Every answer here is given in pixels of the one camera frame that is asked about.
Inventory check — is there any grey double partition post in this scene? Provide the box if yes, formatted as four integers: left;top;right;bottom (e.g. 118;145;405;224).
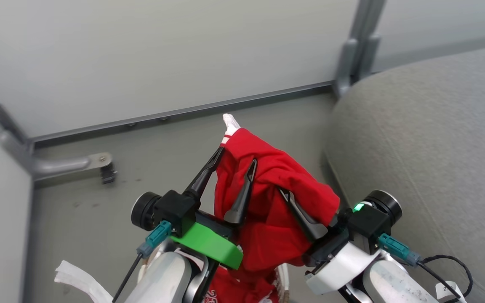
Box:
333;0;387;98

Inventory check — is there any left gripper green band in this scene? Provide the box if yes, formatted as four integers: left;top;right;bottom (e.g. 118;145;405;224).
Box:
169;146;258;271

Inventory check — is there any white cloth strip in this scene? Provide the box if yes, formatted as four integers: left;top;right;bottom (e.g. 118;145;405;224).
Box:
54;260;114;303

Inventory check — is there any red garment with white trim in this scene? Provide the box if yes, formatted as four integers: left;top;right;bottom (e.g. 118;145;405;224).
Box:
206;114;341;303

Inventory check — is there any right arm black cable teal plug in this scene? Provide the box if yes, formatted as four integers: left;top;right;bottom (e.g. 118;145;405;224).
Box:
377;233;474;303

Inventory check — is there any arm black cable teal plug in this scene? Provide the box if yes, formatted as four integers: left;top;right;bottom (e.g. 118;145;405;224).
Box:
377;233;474;303
111;220;173;303

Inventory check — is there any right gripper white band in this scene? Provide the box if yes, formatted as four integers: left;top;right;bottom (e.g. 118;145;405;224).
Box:
279;187;383;296

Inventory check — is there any grey partition post with foot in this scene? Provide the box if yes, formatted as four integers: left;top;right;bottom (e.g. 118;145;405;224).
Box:
0;75;117;186

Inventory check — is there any left arm black cable teal plug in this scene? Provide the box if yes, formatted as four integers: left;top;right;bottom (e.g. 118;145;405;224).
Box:
111;220;173;303

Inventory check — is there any dark grey partition base rail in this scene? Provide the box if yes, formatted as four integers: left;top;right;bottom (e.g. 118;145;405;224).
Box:
29;81;336;149

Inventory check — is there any grey fabric sofa seat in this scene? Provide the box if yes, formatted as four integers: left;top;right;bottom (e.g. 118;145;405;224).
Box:
323;42;485;303

